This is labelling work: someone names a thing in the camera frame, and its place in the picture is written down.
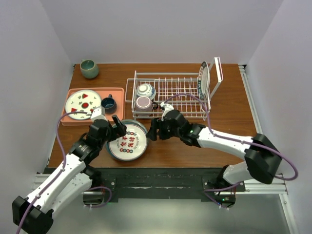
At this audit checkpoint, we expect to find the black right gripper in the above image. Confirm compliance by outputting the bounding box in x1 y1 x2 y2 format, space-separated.
146 117 181 141

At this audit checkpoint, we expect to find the red Chinese text white plate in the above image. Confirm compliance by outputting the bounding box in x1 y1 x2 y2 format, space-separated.
108 123 148 161

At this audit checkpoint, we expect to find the purple mug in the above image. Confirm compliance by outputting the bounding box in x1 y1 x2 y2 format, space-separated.
135 96 158 117

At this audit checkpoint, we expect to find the blue floral ceramic bowl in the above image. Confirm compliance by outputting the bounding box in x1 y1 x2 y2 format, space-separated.
136 83 156 100

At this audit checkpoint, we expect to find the green rimmed white plate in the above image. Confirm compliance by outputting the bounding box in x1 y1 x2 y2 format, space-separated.
197 61 210 100

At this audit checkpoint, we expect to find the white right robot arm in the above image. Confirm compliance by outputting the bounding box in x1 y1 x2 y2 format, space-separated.
146 110 281 192

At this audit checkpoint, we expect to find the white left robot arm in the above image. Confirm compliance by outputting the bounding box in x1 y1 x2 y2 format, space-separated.
12 114 126 234

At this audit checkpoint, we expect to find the grey-green beaded rim plate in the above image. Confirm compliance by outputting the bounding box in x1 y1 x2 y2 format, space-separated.
105 119 150 162

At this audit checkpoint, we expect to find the dark blue small mug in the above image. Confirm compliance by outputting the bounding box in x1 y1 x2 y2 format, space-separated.
101 94 117 114

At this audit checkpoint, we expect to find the salmon pink tray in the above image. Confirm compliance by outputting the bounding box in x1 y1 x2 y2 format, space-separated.
61 87 125 126

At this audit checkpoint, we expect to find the watermelon pattern white plate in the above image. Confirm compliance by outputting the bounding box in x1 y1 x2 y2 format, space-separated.
65 89 102 120

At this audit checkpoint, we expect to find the green ceramic cup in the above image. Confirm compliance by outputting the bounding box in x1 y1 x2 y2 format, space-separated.
80 59 99 79

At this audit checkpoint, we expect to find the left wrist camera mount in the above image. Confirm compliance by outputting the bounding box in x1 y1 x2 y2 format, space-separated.
90 106 107 122

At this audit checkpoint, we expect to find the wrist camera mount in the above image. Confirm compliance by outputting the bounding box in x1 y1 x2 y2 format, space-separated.
160 102 174 118
90 106 107 122

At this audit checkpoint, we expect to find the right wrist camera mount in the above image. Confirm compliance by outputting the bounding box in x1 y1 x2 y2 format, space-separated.
160 102 174 118

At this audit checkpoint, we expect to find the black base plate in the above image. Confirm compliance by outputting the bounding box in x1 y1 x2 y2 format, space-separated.
73 167 246 203

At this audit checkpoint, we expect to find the white wire dish rack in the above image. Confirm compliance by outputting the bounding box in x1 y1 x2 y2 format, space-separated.
125 57 223 120

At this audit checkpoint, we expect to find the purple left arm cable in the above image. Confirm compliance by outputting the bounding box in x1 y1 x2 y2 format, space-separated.
14 111 113 234

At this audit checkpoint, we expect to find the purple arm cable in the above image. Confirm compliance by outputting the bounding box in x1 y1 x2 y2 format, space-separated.
14 111 113 234
160 93 298 209

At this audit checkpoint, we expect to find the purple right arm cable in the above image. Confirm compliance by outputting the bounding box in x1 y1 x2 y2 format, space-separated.
160 93 298 209

